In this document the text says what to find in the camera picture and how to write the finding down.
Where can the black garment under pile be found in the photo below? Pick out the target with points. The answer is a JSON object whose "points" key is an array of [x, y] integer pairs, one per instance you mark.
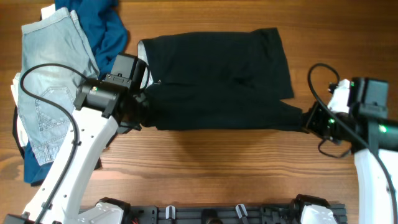
{"points": [[38, 159]]}

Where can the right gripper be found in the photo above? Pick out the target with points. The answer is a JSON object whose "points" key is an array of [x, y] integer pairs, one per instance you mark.
{"points": [[311, 121]]}

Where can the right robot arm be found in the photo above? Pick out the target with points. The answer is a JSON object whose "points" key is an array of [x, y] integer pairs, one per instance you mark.
{"points": [[357, 113]]}

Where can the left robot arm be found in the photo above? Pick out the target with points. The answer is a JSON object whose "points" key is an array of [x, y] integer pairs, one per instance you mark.
{"points": [[103, 109]]}

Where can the blue t-shirt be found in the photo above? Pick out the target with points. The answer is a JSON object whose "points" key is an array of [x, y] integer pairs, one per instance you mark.
{"points": [[103, 28]]}

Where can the white garment in pile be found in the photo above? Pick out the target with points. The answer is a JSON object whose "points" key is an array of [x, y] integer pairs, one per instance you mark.
{"points": [[22, 137]]}

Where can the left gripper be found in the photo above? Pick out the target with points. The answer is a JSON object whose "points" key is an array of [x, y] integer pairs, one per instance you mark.
{"points": [[128, 125]]}

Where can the light denim shorts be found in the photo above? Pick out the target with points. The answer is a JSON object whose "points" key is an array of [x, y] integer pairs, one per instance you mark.
{"points": [[55, 55]]}

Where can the black shorts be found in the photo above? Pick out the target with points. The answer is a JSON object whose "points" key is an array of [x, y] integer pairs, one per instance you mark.
{"points": [[219, 80]]}

